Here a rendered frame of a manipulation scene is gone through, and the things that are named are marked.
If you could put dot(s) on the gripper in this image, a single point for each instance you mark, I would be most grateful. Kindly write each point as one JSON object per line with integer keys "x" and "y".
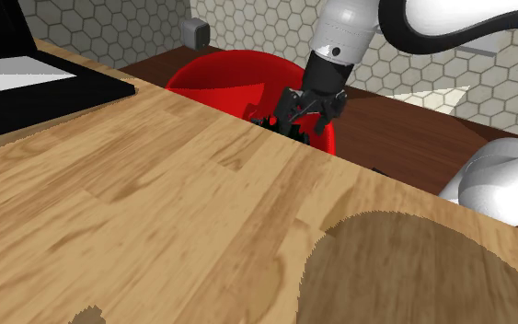
{"x": 326, "y": 74}

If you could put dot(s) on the red bowl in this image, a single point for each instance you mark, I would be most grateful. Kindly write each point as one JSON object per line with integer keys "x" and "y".
{"x": 222, "y": 80}

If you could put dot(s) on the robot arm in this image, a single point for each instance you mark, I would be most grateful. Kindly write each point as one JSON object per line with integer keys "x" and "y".
{"x": 344, "y": 27}

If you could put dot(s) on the black flat appliance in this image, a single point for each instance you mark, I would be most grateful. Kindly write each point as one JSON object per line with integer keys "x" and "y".
{"x": 39, "y": 96}

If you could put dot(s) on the grey wall socket box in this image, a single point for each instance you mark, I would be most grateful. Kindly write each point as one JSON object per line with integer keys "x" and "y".
{"x": 195, "y": 32}

